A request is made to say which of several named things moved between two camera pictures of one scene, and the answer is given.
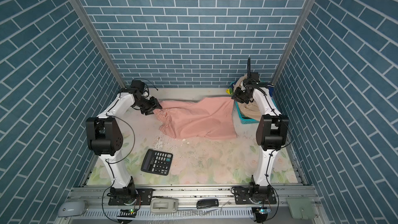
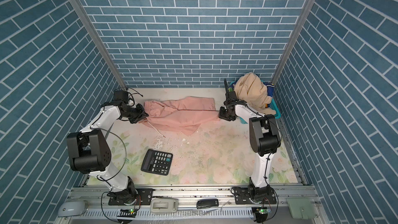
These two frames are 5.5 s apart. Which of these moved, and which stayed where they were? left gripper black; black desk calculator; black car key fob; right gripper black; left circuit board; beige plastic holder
Moved: left gripper black; right gripper black
Stayed: black desk calculator; beige plastic holder; black car key fob; left circuit board
